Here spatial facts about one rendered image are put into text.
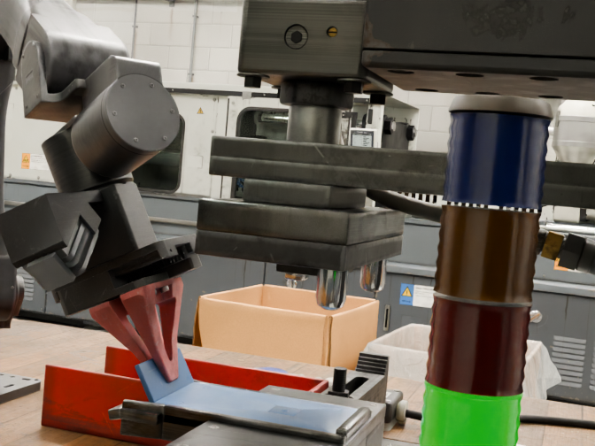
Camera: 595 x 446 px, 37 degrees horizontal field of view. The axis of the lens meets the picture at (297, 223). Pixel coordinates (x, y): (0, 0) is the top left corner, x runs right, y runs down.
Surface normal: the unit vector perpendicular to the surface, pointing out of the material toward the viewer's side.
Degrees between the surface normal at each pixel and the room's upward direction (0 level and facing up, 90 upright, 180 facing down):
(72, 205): 63
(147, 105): 69
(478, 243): 104
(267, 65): 90
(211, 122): 90
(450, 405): 76
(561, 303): 90
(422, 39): 90
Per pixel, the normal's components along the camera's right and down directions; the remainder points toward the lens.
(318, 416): 0.08, -0.99
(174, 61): -0.36, 0.01
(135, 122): 0.59, -0.27
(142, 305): -0.15, 0.40
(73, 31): 0.34, -0.85
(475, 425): -0.09, -0.20
